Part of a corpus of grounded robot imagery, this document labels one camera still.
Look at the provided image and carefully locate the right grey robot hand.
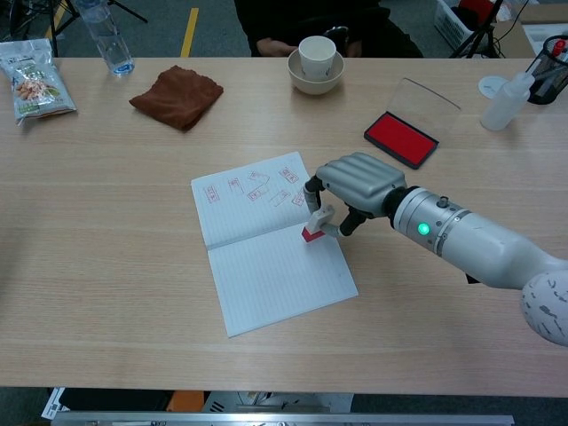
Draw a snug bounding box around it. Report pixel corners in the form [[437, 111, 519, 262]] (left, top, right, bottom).
[[303, 152, 408, 239]]

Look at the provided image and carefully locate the red ink pad clear lid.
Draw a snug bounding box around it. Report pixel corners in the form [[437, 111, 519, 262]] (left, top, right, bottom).
[[363, 77, 462, 170]]

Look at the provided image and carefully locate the white and red stamp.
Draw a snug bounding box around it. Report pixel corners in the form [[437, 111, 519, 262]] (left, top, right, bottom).
[[301, 207, 335, 244]]

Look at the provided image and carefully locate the open lined notebook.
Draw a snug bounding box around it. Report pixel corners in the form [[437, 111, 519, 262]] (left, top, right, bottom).
[[190, 151, 359, 339]]

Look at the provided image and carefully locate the beige bowl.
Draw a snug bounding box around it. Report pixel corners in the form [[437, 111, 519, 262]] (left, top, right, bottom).
[[287, 47, 345, 96]]

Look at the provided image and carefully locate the white paper cup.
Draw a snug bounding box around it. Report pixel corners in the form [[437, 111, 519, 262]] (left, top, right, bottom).
[[297, 35, 336, 82]]

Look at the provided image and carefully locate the white round disc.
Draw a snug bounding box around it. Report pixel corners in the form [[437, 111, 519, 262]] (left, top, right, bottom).
[[477, 75, 511, 96]]

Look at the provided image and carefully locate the translucent squeeze bottle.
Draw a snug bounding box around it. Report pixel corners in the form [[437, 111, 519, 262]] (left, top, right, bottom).
[[479, 70, 533, 132]]

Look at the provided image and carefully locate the white plastic basket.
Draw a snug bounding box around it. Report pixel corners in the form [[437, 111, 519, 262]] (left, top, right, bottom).
[[433, 0, 479, 45]]

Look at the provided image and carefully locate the person in black clothes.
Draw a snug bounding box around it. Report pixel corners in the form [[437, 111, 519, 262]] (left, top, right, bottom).
[[233, 0, 423, 59]]

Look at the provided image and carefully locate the black tripod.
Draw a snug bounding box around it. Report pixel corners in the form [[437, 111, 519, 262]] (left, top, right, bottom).
[[8, 0, 149, 58], [448, 0, 509, 59]]

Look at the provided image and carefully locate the brown folded cloth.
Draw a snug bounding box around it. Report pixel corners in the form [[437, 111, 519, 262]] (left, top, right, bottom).
[[129, 65, 225, 133]]

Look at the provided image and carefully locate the cardboard box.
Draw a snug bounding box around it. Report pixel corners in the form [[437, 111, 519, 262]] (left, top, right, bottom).
[[490, 0, 568, 59]]

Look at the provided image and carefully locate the black mesh pen holder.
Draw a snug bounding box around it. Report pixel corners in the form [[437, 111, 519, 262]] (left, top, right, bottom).
[[525, 34, 568, 106]]

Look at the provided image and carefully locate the orange block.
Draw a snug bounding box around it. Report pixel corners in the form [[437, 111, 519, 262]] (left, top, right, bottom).
[[167, 390, 206, 413]]

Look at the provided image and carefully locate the clear plastic water bottle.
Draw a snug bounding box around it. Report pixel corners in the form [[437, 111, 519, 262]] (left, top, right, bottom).
[[73, 0, 136, 78]]

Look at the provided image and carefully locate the silver nut snack bag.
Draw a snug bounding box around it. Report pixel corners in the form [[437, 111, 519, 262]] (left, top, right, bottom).
[[0, 38, 78, 127]]

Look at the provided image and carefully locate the white printed label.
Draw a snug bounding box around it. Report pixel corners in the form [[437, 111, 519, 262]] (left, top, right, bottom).
[[41, 387, 67, 421]]

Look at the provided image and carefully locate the silver metal rail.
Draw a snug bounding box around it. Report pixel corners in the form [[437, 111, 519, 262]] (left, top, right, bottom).
[[51, 410, 516, 426]]

